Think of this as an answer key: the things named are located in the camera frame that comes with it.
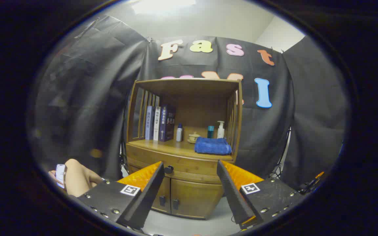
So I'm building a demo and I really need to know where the grey-blue book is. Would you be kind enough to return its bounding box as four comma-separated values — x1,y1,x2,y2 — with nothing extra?
145,106,157,141

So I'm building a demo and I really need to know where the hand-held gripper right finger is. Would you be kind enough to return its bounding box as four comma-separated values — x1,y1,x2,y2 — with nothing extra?
217,160,304,230

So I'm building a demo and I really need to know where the wooden cabinet door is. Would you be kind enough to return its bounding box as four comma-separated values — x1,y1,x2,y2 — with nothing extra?
170,179,225,219
152,175,172,214

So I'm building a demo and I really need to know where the white smartphone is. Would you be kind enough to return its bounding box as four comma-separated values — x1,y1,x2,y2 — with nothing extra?
55,164,67,189

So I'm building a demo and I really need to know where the dark blue book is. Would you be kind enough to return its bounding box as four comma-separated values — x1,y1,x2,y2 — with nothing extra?
159,105,176,142

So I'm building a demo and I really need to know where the white book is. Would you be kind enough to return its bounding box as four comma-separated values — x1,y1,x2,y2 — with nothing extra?
153,107,161,141

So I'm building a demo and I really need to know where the person's leg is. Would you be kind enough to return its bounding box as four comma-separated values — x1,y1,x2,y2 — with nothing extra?
64,159,104,197

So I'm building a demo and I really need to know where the wooden countertop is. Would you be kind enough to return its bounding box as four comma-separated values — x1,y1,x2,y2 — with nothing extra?
128,126,235,161

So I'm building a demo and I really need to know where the black electronics box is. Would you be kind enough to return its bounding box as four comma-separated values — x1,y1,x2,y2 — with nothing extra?
299,171,326,194

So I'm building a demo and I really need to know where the blue folded towel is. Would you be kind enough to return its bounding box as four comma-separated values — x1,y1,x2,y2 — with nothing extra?
194,137,232,155

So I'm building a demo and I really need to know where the wooden cabinet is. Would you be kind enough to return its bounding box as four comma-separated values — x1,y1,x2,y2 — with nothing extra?
126,78,243,219

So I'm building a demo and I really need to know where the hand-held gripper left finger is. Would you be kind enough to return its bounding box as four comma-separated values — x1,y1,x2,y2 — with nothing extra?
77,161,165,230

